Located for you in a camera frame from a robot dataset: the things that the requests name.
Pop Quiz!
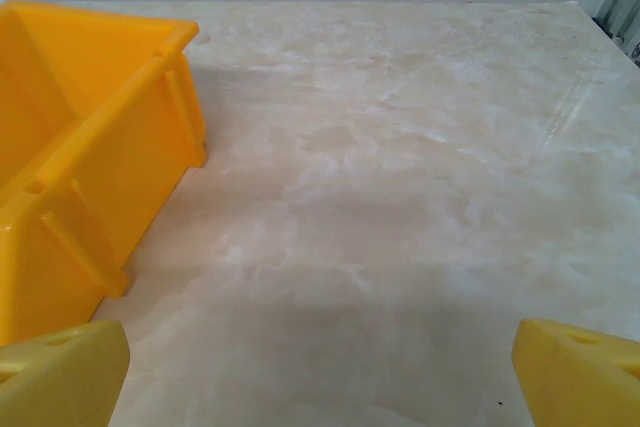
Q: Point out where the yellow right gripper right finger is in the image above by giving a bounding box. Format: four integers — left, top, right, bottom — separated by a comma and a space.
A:
512, 318, 640, 427

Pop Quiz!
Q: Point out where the yellow plastic bin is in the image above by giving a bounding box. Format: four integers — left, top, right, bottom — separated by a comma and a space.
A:
0, 0, 208, 348

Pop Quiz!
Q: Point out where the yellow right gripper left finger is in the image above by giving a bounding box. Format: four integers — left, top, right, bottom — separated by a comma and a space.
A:
0, 318, 131, 427

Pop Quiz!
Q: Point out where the aluminium frame post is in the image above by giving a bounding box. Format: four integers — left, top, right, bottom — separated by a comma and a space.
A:
592, 0, 640, 68

